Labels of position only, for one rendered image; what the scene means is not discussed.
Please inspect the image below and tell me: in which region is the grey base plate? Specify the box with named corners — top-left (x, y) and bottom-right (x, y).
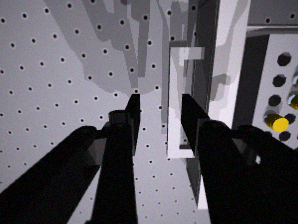
top-left (0, 0), bottom-right (211, 224)

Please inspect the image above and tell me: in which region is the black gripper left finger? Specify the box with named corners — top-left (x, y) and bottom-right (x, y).
top-left (0, 94), bottom-right (141, 224)

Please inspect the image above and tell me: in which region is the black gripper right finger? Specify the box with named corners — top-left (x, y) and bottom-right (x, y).
top-left (181, 94), bottom-right (298, 224)

